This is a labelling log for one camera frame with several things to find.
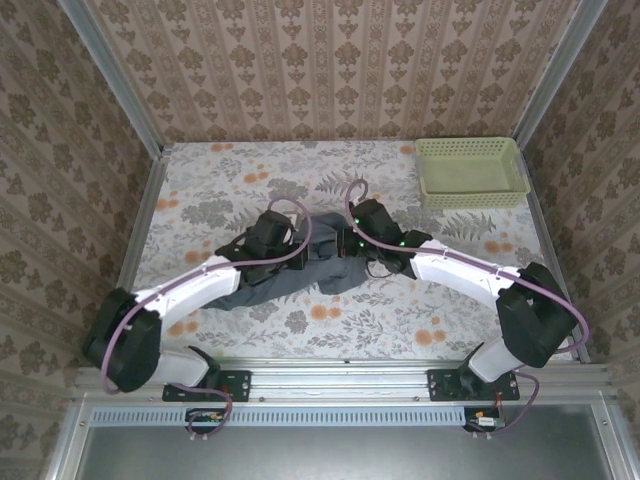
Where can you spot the blue-grey t-shirt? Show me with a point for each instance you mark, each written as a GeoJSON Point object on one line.
{"type": "Point", "coordinates": [295, 285]}

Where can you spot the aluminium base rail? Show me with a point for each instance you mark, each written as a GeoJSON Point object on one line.
{"type": "Point", "coordinates": [340, 380]}

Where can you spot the floral table cloth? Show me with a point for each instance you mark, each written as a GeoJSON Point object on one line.
{"type": "Point", "coordinates": [350, 330]}

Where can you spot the small circuit board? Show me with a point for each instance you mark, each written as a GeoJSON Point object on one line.
{"type": "Point", "coordinates": [485, 421]}
{"type": "Point", "coordinates": [205, 419]}

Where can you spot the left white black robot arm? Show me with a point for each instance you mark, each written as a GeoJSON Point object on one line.
{"type": "Point", "coordinates": [190, 290]}

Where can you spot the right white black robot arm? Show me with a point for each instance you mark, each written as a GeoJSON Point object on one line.
{"type": "Point", "coordinates": [460, 270]}

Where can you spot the grey metal sheet panel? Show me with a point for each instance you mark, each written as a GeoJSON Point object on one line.
{"type": "Point", "coordinates": [350, 455]}

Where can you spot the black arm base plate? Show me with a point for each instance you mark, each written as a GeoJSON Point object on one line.
{"type": "Point", "coordinates": [445, 385]}
{"type": "Point", "coordinates": [235, 385]}

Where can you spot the aluminium side rail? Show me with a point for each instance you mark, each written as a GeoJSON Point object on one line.
{"type": "Point", "coordinates": [142, 225]}
{"type": "Point", "coordinates": [540, 215]}

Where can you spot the aluminium frame post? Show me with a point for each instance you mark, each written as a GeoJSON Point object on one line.
{"type": "Point", "coordinates": [115, 80]}
{"type": "Point", "coordinates": [555, 75]}

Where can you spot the pale green plastic basket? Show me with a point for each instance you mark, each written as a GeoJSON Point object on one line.
{"type": "Point", "coordinates": [470, 172]}

